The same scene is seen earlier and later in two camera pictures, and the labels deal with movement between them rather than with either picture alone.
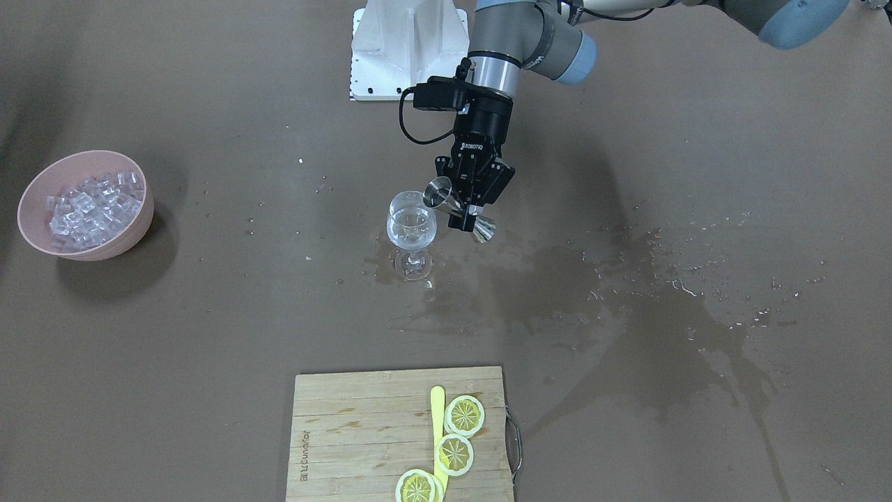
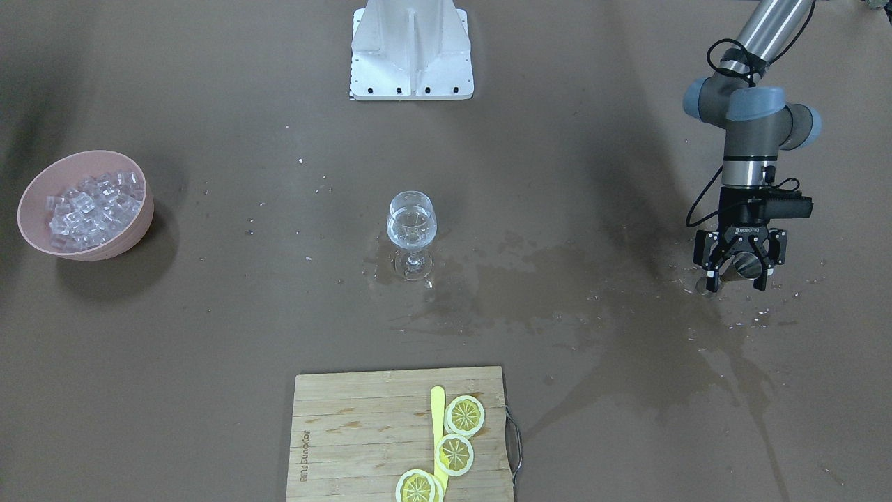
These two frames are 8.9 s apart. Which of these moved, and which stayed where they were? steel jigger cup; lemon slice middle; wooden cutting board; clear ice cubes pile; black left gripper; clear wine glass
Moved: steel jigger cup; black left gripper
Stayed: lemon slice middle; wooden cutting board; clear ice cubes pile; clear wine glass
